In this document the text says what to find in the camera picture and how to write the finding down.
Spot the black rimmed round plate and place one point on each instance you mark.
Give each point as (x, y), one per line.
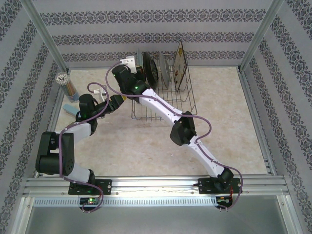
(149, 70)

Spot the round teal plate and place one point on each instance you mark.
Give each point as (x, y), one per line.
(139, 55)

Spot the grey reindeer plate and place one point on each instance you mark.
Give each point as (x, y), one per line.
(165, 73)

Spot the square floral plate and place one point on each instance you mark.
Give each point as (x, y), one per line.
(180, 65)

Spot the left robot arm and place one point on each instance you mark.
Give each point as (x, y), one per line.
(79, 128)

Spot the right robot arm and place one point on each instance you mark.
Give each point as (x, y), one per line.
(161, 106)

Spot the clear tube of colour pencils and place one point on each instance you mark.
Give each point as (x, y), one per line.
(69, 90)

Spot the left aluminium side rail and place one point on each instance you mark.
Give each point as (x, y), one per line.
(54, 109)

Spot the aluminium side rail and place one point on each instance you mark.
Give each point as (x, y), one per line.
(256, 117)
(54, 109)

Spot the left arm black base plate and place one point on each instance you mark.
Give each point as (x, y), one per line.
(106, 186)

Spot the left aluminium upright post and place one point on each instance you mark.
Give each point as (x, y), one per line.
(41, 29)

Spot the aluminium upright post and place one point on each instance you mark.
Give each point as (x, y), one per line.
(41, 29)
(260, 31)

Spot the aluminium mounting rail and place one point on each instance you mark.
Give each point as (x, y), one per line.
(156, 184)

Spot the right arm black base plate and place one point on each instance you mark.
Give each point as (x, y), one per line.
(206, 185)

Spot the right aluminium side rail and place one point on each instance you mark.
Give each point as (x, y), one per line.
(256, 117)

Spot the right aluminium upright post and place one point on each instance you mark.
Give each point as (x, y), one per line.
(260, 31)

